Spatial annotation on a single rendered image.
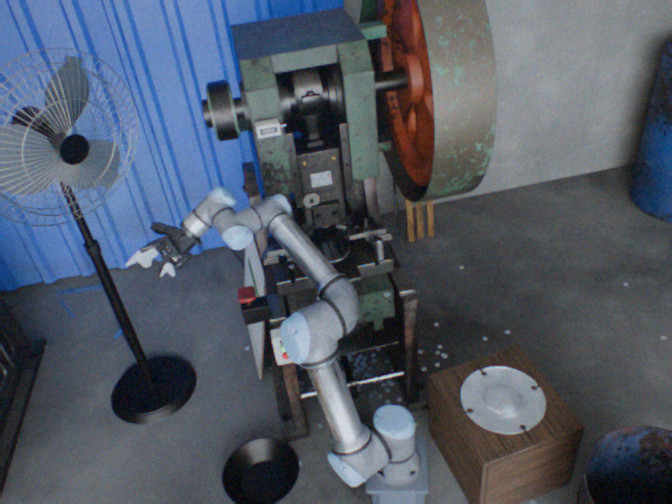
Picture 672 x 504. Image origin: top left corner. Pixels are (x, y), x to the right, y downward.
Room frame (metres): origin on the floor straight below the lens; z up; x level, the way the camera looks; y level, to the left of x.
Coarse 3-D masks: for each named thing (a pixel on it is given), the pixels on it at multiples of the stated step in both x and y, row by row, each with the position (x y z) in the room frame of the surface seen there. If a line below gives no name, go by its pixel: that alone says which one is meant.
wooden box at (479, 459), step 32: (512, 352) 1.53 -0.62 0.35; (448, 384) 1.42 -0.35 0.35; (544, 384) 1.37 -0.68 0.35; (448, 416) 1.31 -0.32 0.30; (544, 416) 1.23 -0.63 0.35; (576, 416) 1.22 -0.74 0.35; (448, 448) 1.31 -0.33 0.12; (480, 448) 1.14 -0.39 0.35; (512, 448) 1.13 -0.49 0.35; (544, 448) 1.14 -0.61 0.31; (576, 448) 1.18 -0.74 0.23; (480, 480) 1.09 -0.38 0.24; (512, 480) 1.11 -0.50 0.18; (544, 480) 1.15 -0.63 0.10
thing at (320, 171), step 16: (304, 144) 1.83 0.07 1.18; (320, 144) 1.82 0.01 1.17; (336, 144) 1.81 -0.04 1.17; (304, 160) 1.77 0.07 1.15; (320, 160) 1.78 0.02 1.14; (336, 160) 1.78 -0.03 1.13; (304, 176) 1.77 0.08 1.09; (320, 176) 1.77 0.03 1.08; (336, 176) 1.78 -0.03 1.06; (304, 192) 1.77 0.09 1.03; (320, 192) 1.77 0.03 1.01; (336, 192) 1.78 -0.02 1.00; (304, 208) 1.77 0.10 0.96; (320, 208) 1.74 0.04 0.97; (336, 208) 1.75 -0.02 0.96; (320, 224) 1.74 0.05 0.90
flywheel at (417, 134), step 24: (384, 0) 2.13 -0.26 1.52; (408, 0) 1.97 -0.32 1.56; (408, 24) 1.97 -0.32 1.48; (384, 48) 2.20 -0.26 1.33; (408, 48) 1.98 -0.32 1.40; (408, 72) 1.86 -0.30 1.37; (384, 96) 2.19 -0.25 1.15; (408, 96) 1.87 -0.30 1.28; (432, 96) 1.79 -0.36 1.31; (408, 120) 2.00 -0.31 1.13; (432, 120) 1.74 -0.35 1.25; (408, 144) 1.97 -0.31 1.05; (432, 144) 1.73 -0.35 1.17; (408, 168) 1.89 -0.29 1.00
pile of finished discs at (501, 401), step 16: (496, 368) 1.46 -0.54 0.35; (512, 368) 1.45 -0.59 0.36; (464, 384) 1.41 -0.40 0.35; (480, 384) 1.40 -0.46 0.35; (496, 384) 1.39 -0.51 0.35; (512, 384) 1.38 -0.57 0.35; (528, 384) 1.37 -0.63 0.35; (464, 400) 1.34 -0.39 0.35; (480, 400) 1.33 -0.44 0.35; (496, 400) 1.32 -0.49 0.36; (512, 400) 1.31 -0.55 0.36; (528, 400) 1.30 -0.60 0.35; (544, 400) 1.30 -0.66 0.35; (480, 416) 1.26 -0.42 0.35; (496, 416) 1.25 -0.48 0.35; (512, 416) 1.25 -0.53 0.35; (528, 416) 1.24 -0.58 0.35; (496, 432) 1.19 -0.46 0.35; (512, 432) 1.18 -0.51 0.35
